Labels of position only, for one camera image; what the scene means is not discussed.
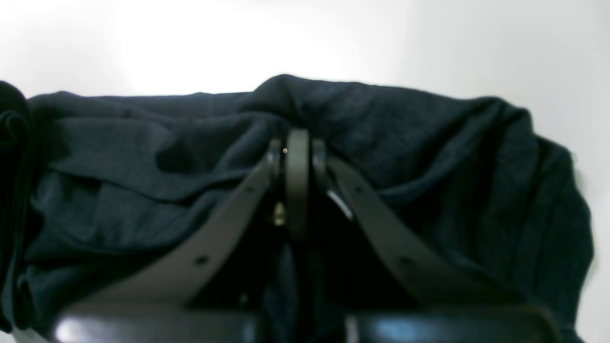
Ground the dark long-sleeve T-shirt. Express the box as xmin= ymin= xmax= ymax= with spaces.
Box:
xmin=1 ymin=75 xmax=593 ymax=343

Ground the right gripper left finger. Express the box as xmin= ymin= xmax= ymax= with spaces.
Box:
xmin=53 ymin=139 xmax=283 ymax=343

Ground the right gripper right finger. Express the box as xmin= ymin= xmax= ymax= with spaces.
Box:
xmin=285 ymin=130 xmax=560 ymax=343

